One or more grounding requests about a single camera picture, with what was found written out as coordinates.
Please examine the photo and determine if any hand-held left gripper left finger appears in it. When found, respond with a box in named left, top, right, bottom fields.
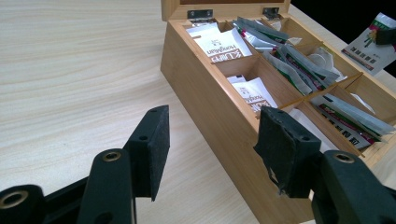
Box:
left=122, top=104, right=172, bottom=203

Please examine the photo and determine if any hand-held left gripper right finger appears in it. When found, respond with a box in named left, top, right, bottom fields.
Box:
left=253, top=105, right=322, bottom=200

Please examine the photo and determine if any flower-print silver tea sachet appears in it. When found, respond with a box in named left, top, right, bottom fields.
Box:
left=340, top=11, right=396, bottom=77

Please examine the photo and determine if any wooden tea box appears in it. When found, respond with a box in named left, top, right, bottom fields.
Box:
left=160, top=0, right=396, bottom=224

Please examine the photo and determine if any plain white paper packet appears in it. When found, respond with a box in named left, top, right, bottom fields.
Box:
left=287, top=107, right=341, bottom=154

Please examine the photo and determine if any white mesh tea bag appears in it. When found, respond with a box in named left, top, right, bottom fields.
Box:
left=307, top=46, right=348, bottom=83
left=349, top=91, right=376, bottom=115

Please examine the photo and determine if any white tea packet red print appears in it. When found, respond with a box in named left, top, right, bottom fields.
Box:
left=185, top=21, right=221, bottom=39
left=226, top=74, right=248, bottom=85
left=231, top=77, right=279, bottom=114
left=193, top=28, right=253, bottom=64

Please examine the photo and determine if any stack of silver tea packets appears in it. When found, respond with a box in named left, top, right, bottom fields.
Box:
left=231, top=16, right=396, bottom=150

